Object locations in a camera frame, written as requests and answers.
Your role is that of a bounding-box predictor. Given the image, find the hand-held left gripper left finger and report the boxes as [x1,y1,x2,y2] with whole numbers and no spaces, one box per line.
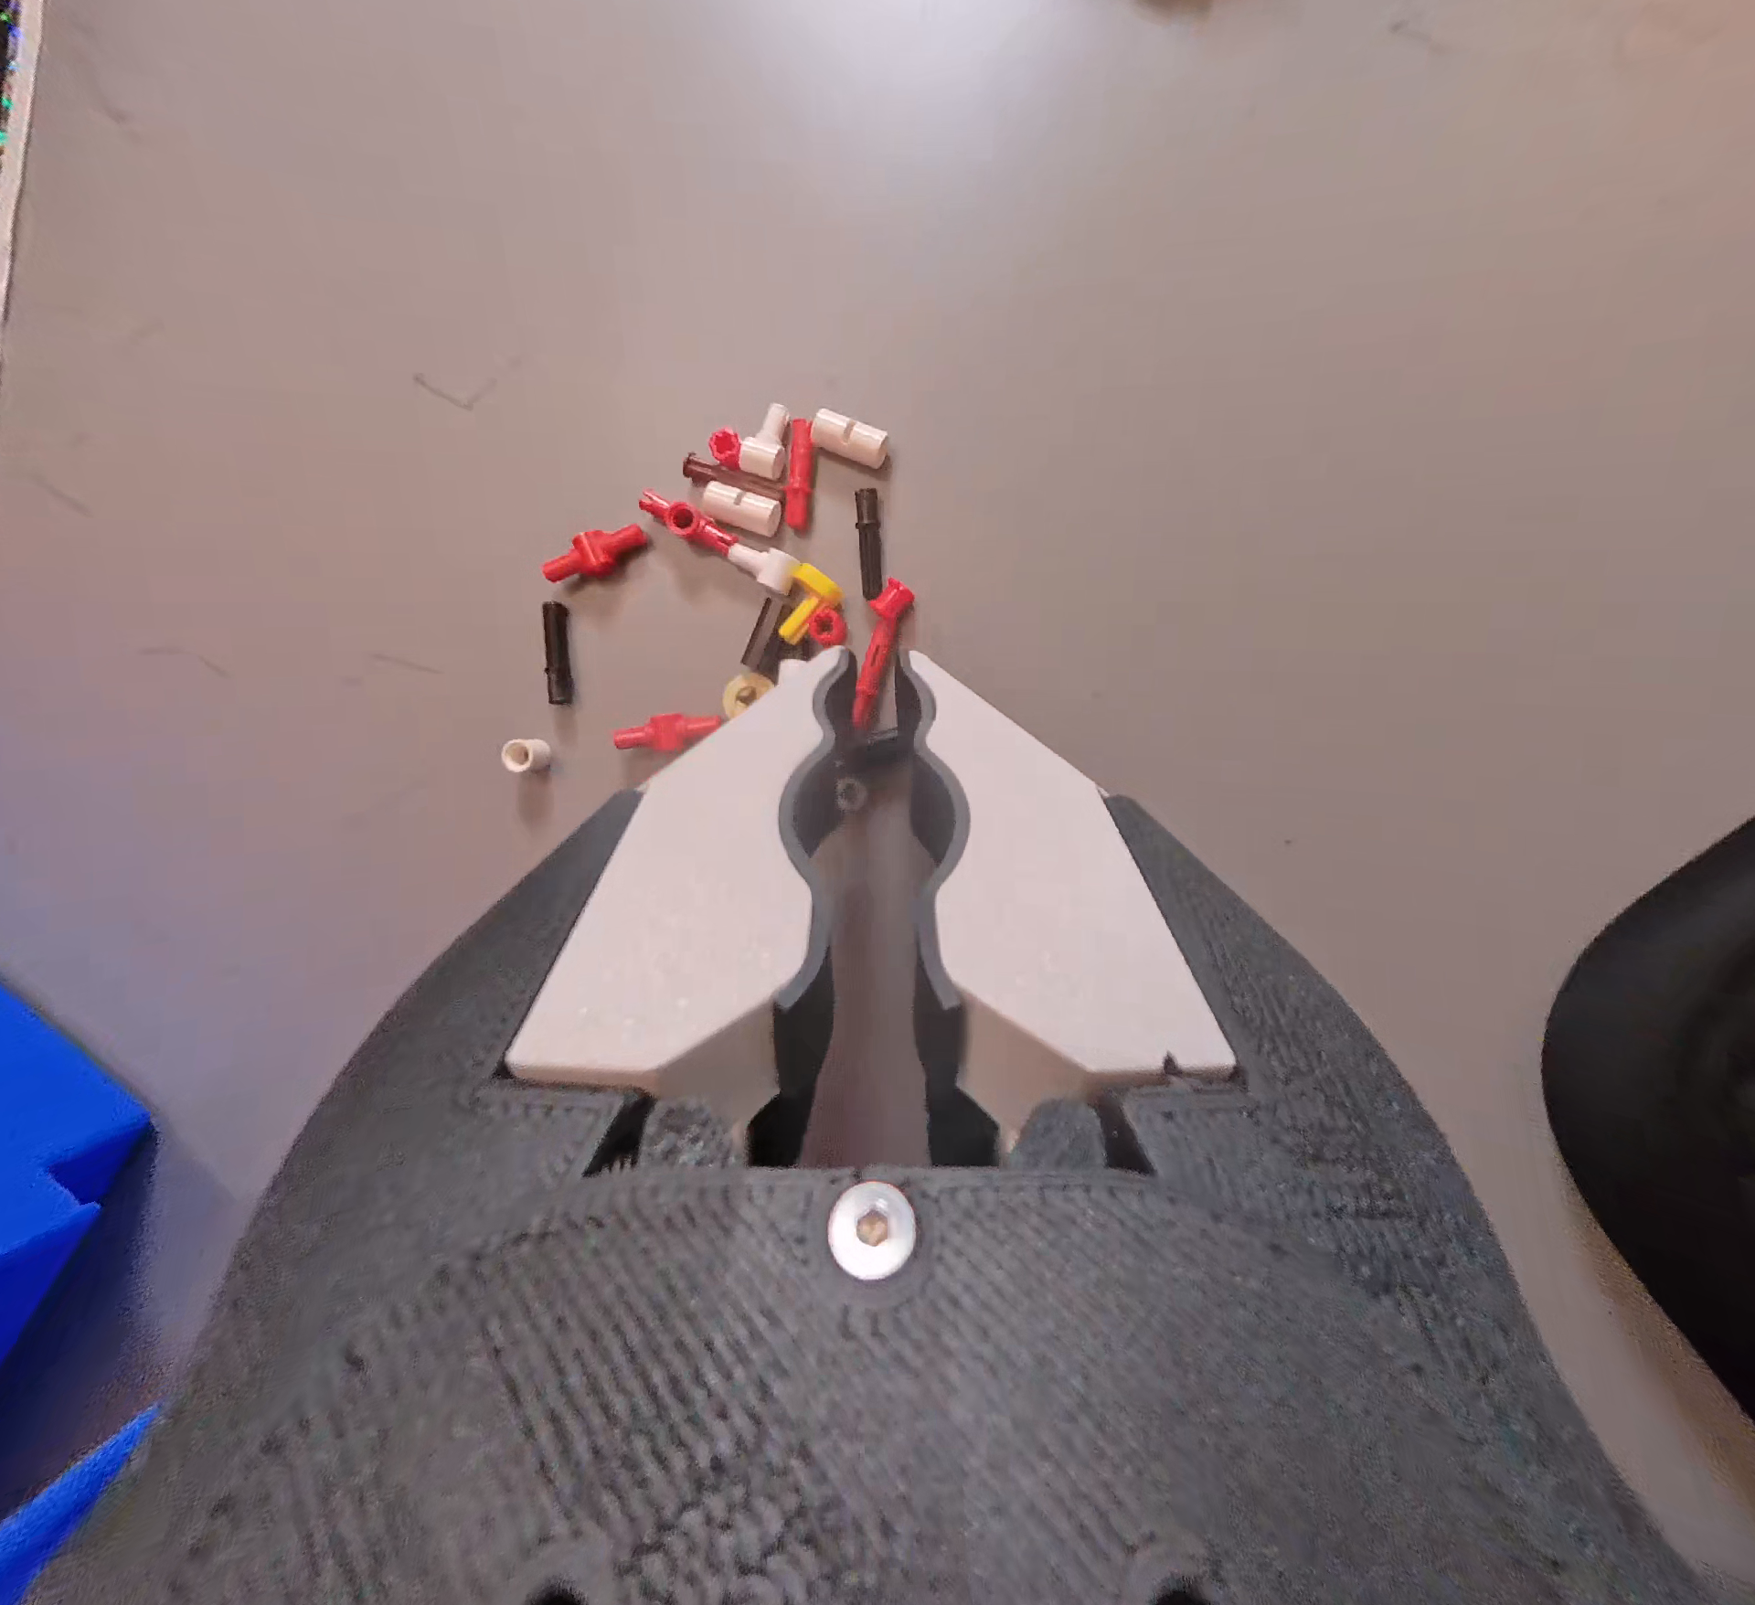
[507,650,852,1118]

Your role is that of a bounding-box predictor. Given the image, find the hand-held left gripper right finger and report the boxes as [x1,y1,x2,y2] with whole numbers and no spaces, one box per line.
[897,650,1238,1118]

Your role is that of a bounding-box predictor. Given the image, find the pile of red white pieces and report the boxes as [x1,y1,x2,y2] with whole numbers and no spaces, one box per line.
[504,397,917,811]

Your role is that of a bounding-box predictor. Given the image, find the lego instruction booklet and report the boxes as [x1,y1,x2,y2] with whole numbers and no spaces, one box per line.
[0,0,60,325]

